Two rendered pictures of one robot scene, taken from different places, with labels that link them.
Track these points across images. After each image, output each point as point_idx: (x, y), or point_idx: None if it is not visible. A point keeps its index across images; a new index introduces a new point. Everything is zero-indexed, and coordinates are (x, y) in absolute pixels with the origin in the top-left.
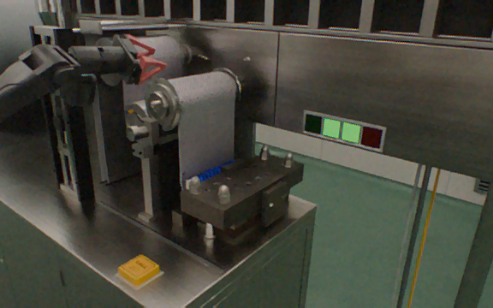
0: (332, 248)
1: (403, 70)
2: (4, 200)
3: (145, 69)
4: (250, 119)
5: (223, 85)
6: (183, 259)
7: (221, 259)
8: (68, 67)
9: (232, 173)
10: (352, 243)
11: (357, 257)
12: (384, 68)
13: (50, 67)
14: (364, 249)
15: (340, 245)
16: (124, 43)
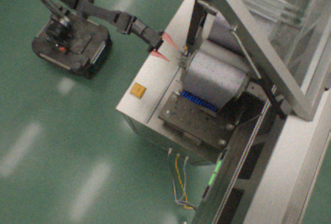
0: (313, 190)
1: (210, 212)
2: (179, 9)
3: (229, 33)
4: (243, 111)
5: (227, 88)
6: (150, 104)
7: (153, 120)
8: (121, 31)
9: (200, 112)
10: (326, 206)
11: (309, 209)
12: (216, 199)
13: (114, 26)
14: (321, 216)
15: (320, 197)
16: (155, 38)
